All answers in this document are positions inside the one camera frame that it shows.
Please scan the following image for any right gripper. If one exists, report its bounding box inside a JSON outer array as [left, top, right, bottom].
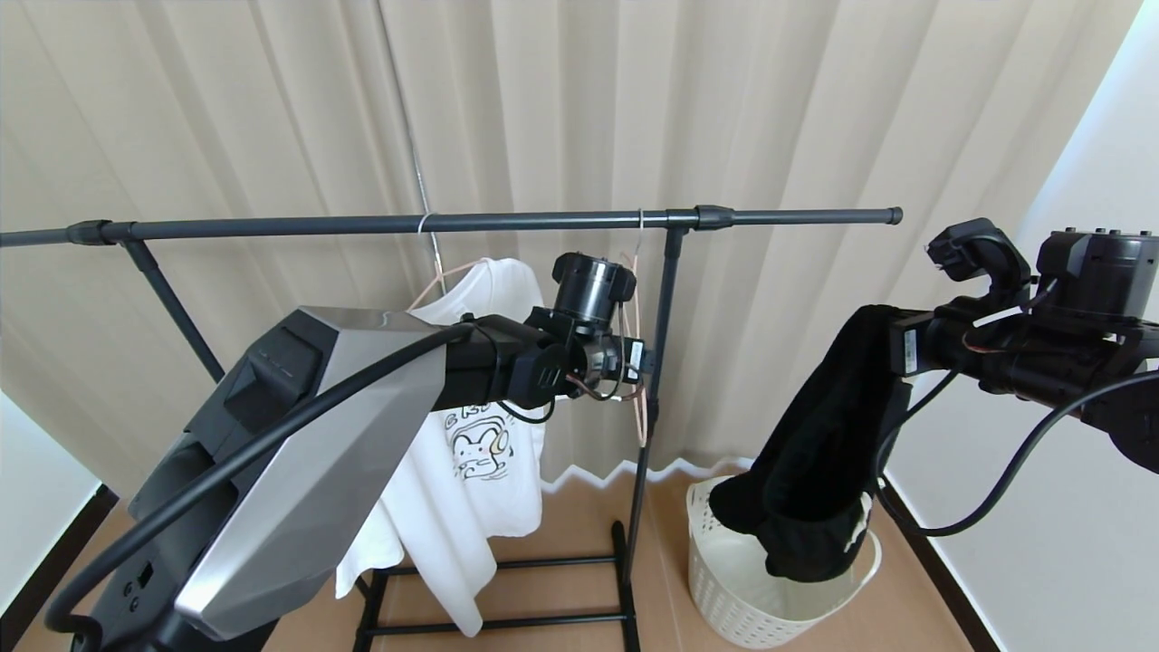
[[890, 303, 1087, 408]]

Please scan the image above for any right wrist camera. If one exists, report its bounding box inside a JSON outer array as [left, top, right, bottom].
[[925, 217, 1035, 313]]

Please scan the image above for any white laundry basket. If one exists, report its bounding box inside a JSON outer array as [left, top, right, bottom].
[[685, 477, 882, 649]]

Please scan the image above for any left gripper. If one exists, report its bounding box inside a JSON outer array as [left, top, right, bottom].
[[566, 333, 647, 386]]

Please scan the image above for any black clothes rack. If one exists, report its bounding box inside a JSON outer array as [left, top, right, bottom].
[[0, 205, 904, 652]]

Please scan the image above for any white printed t-shirt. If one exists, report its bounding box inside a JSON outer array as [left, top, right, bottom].
[[335, 258, 549, 638]]

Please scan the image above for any beige curtain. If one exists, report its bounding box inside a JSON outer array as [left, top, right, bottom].
[[0, 0, 1142, 494]]

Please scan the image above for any pink clothes hanger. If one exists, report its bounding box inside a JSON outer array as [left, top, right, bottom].
[[620, 210, 653, 449], [406, 213, 481, 313]]

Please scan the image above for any black garment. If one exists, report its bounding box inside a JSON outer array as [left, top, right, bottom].
[[709, 305, 911, 583]]

